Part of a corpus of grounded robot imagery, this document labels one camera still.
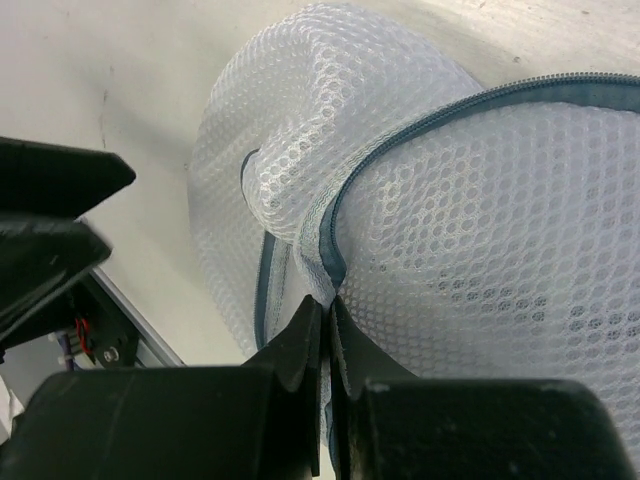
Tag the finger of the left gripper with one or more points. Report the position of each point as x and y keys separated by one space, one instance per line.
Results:
x=58 y=181
x=41 y=258

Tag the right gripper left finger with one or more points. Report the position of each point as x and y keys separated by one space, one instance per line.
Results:
x=258 y=420

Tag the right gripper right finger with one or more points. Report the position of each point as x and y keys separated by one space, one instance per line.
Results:
x=387 y=423

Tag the white mesh laundry bag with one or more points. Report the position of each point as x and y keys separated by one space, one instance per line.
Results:
x=470 y=232

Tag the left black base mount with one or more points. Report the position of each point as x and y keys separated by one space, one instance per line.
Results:
x=59 y=316

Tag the aluminium mounting rail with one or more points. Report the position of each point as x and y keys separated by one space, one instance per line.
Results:
x=140 y=325

